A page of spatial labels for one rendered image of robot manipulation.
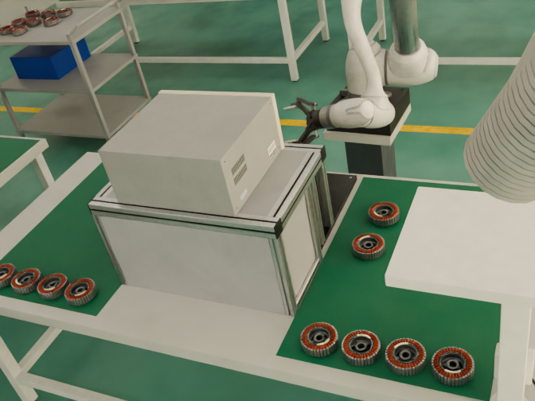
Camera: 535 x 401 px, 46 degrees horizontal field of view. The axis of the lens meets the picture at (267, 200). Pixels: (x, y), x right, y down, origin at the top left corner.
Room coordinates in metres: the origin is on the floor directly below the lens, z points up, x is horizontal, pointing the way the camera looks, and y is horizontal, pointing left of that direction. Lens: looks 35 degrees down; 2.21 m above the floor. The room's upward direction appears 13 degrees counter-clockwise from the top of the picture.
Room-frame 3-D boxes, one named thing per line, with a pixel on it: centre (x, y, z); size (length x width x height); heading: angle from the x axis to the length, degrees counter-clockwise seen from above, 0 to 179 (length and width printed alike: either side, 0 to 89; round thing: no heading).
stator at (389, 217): (1.81, -0.40, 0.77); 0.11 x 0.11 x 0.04
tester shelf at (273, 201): (1.78, 0.18, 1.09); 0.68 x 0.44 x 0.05; 59
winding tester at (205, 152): (1.79, 0.19, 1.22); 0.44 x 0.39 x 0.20; 59
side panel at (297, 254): (1.55, -0.06, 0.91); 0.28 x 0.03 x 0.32; 149
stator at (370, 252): (1.65, -0.31, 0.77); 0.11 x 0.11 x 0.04
